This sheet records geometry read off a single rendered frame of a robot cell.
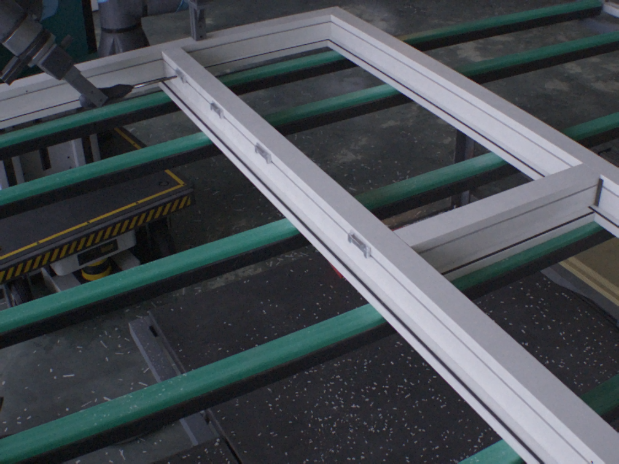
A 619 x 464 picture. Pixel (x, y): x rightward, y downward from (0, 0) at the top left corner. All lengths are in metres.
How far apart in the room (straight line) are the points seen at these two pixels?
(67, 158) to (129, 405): 1.67
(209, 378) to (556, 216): 0.59
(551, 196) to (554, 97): 2.61
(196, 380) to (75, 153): 1.62
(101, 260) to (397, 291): 1.44
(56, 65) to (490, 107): 0.79
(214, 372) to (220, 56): 0.95
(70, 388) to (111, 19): 1.02
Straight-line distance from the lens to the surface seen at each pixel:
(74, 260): 2.32
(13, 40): 1.52
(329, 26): 1.90
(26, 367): 2.37
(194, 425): 1.35
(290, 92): 3.70
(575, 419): 0.87
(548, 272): 2.04
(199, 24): 1.75
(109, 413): 0.97
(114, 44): 2.27
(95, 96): 1.55
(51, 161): 2.55
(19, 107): 1.69
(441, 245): 1.11
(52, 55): 1.49
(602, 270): 1.59
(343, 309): 1.50
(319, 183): 1.20
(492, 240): 1.18
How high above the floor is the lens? 1.56
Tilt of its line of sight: 34 degrees down
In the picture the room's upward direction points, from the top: 1 degrees counter-clockwise
